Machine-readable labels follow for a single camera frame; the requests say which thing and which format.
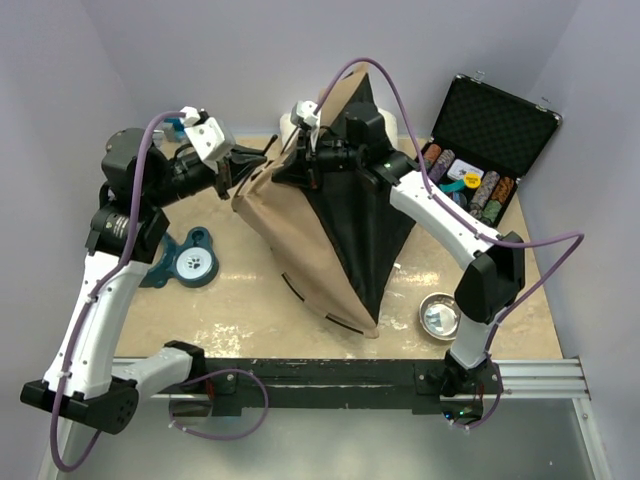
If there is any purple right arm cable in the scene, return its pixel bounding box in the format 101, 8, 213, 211
314, 57, 586, 430

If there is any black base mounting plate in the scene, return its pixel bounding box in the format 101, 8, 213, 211
164, 357, 504, 419

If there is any black tent pole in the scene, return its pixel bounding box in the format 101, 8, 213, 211
263, 134, 279, 154

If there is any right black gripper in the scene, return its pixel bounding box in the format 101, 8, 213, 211
273, 130, 365, 190

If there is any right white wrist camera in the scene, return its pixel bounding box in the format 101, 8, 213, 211
289, 100, 321, 136

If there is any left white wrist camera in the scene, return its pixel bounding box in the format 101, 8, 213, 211
180, 106, 236, 170

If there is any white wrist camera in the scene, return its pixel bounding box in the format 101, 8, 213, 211
289, 100, 321, 136
180, 106, 236, 170

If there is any yellow dealer button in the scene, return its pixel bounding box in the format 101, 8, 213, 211
463, 172, 482, 190

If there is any white card deck box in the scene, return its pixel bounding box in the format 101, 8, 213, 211
447, 158, 485, 181

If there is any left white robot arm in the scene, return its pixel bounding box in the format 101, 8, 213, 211
20, 128, 267, 435

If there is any tan black pet tent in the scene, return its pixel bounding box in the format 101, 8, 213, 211
232, 68, 418, 338

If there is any steel pet bowl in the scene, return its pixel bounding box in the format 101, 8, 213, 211
419, 292, 461, 341

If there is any black poker chip case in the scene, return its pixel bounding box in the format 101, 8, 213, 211
421, 74, 562, 227

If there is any teal ribbon tag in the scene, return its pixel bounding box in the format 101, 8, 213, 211
439, 180, 466, 194

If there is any teal pet bowl holder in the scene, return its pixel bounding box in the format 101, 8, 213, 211
139, 227, 220, 289

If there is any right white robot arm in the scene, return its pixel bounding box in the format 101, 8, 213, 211
388, 171, 507, 393

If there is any white pillow cushion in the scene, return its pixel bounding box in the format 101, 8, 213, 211
279, 107, 399, 152

